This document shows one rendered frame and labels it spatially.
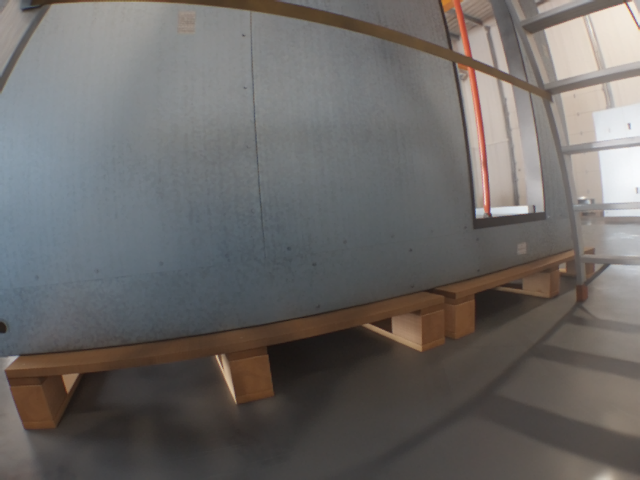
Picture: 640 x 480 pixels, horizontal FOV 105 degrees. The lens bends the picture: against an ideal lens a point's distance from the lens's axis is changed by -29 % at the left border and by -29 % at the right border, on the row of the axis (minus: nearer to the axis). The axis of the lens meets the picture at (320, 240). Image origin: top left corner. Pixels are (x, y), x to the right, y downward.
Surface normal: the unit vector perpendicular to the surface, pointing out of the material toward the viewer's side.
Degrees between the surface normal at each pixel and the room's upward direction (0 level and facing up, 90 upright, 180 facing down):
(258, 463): 0
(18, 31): 92
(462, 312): 90
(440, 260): 90
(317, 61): 90
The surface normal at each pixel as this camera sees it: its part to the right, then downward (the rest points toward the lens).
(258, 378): 0.41, 0.02
